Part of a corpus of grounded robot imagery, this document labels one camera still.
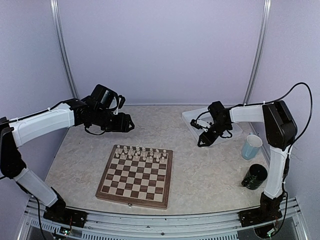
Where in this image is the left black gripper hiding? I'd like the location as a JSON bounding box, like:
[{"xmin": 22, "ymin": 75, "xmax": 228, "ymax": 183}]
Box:
[{"xmin": 92, "ymin": 107, "xmax": 135, "ymax": 132}]

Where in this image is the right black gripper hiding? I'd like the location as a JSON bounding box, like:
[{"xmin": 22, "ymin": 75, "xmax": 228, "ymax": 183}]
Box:
[{"xmin": 198, "ymin": 120, "xmax": 232, "ymax": 146}]

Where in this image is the wooden chess board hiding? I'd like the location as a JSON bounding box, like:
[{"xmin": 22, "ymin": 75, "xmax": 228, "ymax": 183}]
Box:
[{"xmin": 95, "ymin": 144, "xmax": 173, "ymax": 209}]

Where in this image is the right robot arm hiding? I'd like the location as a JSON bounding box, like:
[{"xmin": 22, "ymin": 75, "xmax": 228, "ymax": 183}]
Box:
[{"xmin": 190, "ymin": 100, "xmax": 298, "ymax": 222}]

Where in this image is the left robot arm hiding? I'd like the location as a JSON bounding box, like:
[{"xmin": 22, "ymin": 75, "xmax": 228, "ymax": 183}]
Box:
[{"xmin": 0, "ymin": 84, "xmax": 135, "ymax": 223}]

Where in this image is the light blue mug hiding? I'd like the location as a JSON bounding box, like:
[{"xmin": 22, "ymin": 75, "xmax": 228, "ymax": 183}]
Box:
[{"xmin": 241, "ymin": 133, "xmax": 263, "ymax": 161}]

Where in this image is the dark green mug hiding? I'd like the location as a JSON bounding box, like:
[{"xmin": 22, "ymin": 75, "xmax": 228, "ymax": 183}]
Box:
[{"xmin": 241, "ymin": 163, "xmax": 268, "ymax": 190}]

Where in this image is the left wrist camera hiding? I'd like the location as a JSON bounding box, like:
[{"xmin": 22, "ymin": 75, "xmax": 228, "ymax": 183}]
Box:
[{"xmin": 113, "ymin": 95, "xmax": 126, "ymax": 115}]

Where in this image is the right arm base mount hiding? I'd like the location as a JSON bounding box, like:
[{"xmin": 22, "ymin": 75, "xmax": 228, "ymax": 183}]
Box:
[{"xmin": 238, "ymin": 207, "xmax": 283, "ymax": 228}]

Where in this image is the front aluminium rail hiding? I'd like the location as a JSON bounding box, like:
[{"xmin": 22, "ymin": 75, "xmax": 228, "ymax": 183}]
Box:
[{"xmin": 17, "ymin": 199, "xmax": 308, "ymax": 240}]

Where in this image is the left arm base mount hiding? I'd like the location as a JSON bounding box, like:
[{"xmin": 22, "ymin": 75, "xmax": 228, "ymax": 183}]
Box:
[{"xmin": 43, "ymin": 208, "xmax": 88, "ymax": 228}]

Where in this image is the left aluminium frame post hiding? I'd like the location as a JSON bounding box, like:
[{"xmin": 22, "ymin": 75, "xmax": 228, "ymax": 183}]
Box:
[{"xmin": 50, "ymin": 0, "xmax": 79, "ymax": 98}]

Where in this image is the aluminium frame post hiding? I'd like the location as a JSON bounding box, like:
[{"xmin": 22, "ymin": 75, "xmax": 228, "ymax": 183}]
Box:
[
  {"xmin": 50, "ymin": 0, "xmax": 79, "ymax": 98},
  {"xmin": 242, "ymin": 0, "xmax": 272, "ymax": 104}
]

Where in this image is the right aluminium frame post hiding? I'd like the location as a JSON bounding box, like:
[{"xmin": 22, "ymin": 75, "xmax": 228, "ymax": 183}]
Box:
[{"xmin": 242, "ymin": 0, "xmax": 272, "ymax": 104}]

